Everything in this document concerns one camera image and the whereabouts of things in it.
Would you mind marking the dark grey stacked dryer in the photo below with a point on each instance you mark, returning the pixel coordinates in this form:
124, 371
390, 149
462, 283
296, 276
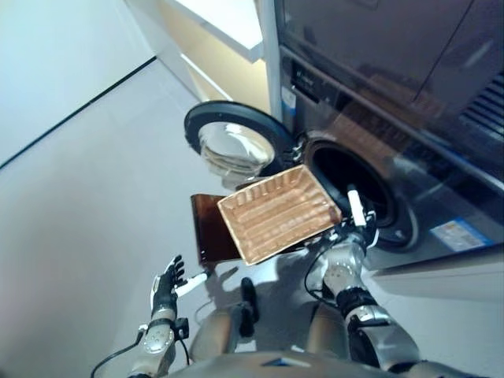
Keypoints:
374, 39

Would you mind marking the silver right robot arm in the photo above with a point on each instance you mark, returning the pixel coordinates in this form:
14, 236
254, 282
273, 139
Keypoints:
374, 319

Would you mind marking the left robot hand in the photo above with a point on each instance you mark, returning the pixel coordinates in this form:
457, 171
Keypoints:
165, 287

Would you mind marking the tan woven wicker basket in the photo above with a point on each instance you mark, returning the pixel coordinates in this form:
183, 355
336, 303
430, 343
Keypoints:
275, 220

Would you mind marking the blue white barcode sticker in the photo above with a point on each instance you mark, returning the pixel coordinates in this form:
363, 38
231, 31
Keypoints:
288, 103

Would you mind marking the silver left robot leg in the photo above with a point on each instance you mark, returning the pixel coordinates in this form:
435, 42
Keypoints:
212, 330

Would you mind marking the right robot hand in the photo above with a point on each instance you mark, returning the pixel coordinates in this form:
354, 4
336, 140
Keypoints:
368, 232

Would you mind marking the grey front-load washing machine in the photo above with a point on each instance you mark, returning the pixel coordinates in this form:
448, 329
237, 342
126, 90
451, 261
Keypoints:
409, 197

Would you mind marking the round glass washer door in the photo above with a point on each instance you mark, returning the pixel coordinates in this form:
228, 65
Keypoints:
232, 145

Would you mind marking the silver right robot leg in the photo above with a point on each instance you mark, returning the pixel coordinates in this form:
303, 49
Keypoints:
327, 327

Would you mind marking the white cabinet pillar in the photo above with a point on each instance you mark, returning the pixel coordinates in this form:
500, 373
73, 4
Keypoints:
275, 78

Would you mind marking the white counter cabinet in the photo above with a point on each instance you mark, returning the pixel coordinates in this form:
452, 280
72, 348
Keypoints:
220, 19

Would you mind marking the silver robot leg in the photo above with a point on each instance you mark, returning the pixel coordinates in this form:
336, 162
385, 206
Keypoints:
327, 327
212, 330

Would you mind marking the blue energy label sticker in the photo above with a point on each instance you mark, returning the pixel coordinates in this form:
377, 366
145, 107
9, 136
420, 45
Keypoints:
460, 236

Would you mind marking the grey robot torso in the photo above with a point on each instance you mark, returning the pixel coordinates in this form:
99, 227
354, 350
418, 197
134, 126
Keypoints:
275, 364

